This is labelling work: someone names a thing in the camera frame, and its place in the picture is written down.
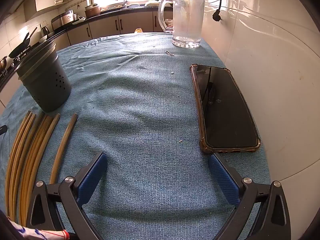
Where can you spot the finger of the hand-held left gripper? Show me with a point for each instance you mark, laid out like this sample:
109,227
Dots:
2,130

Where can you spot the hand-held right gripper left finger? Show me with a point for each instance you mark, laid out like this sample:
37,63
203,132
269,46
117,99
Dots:
92,177

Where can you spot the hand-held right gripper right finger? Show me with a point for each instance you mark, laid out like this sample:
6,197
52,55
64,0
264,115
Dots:
223,180

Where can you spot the row of bamboo chopsticks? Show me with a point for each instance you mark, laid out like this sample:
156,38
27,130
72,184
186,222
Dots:
35,152

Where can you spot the dark grey utensil holder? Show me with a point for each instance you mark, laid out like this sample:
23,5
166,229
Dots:
47,87

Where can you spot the black smartphone in brown case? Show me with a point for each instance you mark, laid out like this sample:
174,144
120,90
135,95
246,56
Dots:
225,110

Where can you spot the gas stove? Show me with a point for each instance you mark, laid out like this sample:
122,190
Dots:
17,58

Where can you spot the printed cloth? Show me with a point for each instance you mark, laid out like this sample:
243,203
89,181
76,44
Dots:
32,232

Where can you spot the black wok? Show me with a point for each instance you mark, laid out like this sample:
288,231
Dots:
20,48

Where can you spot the blue towel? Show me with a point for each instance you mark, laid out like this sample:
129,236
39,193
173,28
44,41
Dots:
150,105

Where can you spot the small white bowl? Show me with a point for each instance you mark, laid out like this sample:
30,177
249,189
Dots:
42,39

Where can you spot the metal kettle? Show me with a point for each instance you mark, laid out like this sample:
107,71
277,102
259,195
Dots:
44,31

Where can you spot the steel cooking pot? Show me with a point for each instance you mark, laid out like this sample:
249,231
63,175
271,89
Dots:
63,20

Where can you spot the metal paper clip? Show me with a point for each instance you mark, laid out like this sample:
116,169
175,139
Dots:
169,53

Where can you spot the kitchen base cabinets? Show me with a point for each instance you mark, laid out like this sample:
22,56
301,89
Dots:
105,26

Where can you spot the brown clay pot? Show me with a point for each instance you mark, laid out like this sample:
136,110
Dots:
92,11

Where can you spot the orange plastic bag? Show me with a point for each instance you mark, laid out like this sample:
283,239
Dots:
138,30

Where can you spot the clear glass pitcher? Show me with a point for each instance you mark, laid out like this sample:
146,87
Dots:
186,20

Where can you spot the wall cabinet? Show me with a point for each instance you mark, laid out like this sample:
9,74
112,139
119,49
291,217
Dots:
45,1

